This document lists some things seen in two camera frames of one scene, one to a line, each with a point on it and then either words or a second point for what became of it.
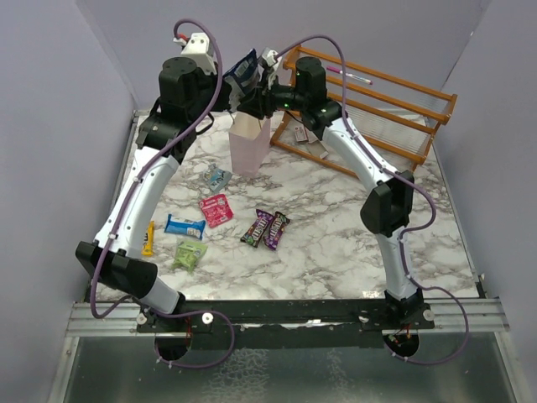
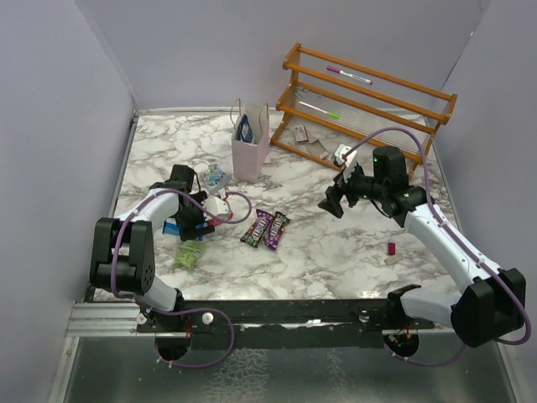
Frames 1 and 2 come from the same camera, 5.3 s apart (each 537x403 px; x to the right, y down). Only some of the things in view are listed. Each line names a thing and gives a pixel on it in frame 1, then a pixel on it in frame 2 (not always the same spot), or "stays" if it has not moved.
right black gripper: (258, 103) -> (335, 193)
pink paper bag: (249, 140) stays
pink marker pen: (338, 70) stays
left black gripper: (224, 94) -> (188, 229)
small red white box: (300, 133) stays
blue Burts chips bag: (243, 77) -> (244, 130)
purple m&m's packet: (257, 231) stays
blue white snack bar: (189, 227) stays
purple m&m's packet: (276, 230) stays
